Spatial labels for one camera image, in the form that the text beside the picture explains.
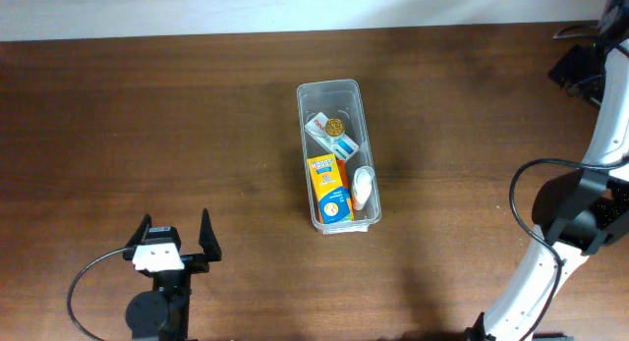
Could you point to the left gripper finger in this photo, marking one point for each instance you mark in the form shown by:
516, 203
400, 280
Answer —
208, 240
140, 233

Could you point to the yellow medicine box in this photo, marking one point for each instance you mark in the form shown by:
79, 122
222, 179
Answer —
333, 202

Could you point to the white green medicine box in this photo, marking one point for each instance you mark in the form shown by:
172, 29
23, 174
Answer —
344, 150

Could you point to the white spray bottle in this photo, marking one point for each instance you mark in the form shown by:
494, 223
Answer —
361, 188

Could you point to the small gold lid jar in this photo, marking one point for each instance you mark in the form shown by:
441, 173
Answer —
334, 130

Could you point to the orange medicine box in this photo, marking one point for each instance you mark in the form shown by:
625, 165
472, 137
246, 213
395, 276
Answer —
343, 174

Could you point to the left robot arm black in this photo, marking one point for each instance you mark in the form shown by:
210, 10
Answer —
162, 313

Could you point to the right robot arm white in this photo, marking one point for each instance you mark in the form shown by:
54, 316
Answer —
575, 214

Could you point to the clear plastic container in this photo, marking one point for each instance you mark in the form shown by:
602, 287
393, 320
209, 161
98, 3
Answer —
339, 99

